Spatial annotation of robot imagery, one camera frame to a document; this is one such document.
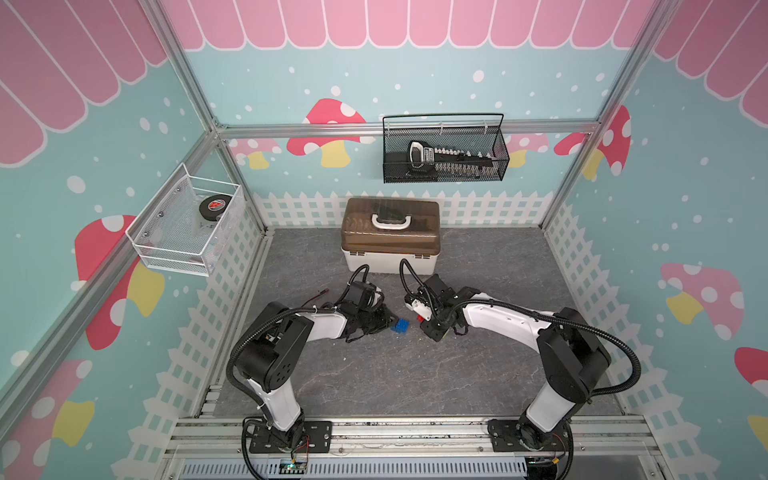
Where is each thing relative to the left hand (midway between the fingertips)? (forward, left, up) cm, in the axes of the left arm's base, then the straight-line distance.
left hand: (397, 324), depth 92 cm
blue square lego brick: (-2, -1, +2) cm, 3 cm away
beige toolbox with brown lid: (+21, +5, +20) cm, 29 cm away
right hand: (-1, -10, +2) cm, 10 cm away
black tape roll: (+18, +50, +32) cm, 62 cm away
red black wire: (+13, +25, -2) cm, 28 cm away
